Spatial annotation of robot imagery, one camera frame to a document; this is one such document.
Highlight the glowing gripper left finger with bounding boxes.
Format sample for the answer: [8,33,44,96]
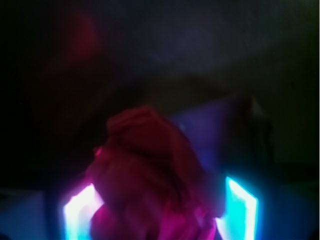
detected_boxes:
[62,183,104,240]

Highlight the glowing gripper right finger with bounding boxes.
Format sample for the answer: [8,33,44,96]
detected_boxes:
[216,176,258,240]

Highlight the red paper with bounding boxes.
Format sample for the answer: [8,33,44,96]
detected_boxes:
[86,106,225,240]

